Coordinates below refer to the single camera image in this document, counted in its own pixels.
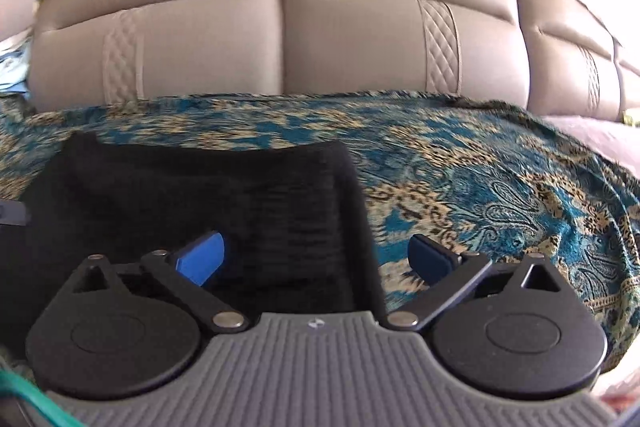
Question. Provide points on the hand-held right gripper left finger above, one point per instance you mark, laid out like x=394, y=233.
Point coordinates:
x=200, y=259

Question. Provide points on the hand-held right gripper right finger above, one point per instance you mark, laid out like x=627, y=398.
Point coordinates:
x=430, y=257

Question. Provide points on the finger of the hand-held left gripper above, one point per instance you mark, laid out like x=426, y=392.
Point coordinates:
x=12, y=213

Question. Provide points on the black pants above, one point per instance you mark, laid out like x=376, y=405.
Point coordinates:
x=200, y=187

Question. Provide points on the blue paisley blanket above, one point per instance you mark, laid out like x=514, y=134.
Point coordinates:
x=475, y=167

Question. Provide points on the light blue cloth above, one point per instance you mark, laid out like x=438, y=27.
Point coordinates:
x=12, y=72

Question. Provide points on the pink cushion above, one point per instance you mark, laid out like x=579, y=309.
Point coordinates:
x=595, y=139

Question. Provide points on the beige leather sofa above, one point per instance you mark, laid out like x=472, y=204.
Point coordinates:
x=350, y=32

